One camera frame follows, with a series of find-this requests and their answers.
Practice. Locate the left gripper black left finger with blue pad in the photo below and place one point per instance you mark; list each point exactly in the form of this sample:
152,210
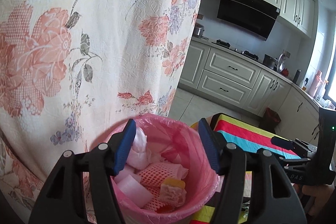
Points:
62,200

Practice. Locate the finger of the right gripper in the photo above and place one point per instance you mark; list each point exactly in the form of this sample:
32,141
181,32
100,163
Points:
299,147

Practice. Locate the white foam block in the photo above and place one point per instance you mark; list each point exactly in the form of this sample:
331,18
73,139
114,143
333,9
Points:
129,184

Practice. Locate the pink foam net sleeve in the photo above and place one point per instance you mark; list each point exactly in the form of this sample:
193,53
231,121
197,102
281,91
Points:
152,178

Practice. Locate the pink trash bag bin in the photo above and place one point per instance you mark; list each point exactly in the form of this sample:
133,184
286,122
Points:
178,144

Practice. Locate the lower kitchen cabinets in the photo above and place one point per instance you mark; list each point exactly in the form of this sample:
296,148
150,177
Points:
235,81

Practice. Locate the person's right hand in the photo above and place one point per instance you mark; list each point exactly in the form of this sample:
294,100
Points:
321,193

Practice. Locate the striped colourful tablecloth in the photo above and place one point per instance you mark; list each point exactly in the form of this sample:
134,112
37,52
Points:
247,137

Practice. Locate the dark red floor bin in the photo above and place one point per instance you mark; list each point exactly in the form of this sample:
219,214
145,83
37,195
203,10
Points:
269,121

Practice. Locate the yellow sponge with tissue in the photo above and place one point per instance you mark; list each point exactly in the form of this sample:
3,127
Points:
172,191

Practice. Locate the pink thermos jug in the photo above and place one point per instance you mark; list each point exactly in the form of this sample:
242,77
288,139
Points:
317,81

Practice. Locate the black bottle on counter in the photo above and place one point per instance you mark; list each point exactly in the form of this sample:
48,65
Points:
296,76

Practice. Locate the steel pot lid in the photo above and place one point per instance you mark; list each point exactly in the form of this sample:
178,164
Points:
281,63

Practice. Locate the black cooking pot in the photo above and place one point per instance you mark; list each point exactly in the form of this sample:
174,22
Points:
269,62

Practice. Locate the gas stove top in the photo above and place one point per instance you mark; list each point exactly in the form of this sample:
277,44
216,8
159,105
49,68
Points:
244,52

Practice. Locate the steel pot on counter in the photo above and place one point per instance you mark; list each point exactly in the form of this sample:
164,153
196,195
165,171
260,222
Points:
198,30

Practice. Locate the black range hood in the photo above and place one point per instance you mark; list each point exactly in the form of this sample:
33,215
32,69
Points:
255,16

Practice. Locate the floral curtain cloth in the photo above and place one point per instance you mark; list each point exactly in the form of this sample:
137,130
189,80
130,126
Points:
72,68

